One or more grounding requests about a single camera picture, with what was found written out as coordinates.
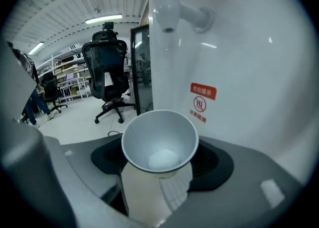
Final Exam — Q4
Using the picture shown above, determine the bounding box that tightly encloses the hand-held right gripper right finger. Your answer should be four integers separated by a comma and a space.
154, 136, 305, 228

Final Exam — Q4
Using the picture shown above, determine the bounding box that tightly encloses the long ceiling light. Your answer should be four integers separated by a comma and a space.
27, 41, 45, 55
84, 14, 123, 25

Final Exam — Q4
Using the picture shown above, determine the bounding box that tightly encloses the white paper cup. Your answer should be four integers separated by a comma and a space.
121, 109, 200, 223

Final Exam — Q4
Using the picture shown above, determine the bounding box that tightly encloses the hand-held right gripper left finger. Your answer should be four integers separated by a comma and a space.
0, 40, 155, 228

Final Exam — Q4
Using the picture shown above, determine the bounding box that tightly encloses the white dispenser tap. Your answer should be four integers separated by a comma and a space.
150, 0, 215, 34

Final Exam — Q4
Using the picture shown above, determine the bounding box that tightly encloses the white storage shelving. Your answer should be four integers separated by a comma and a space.
37, 50, 92, 102

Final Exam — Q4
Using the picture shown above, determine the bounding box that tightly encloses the white water dispenser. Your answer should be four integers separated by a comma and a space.
148, 0, 318, 188

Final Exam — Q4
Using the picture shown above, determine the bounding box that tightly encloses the black mesh office chair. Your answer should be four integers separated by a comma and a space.
81, 21, 137, 124

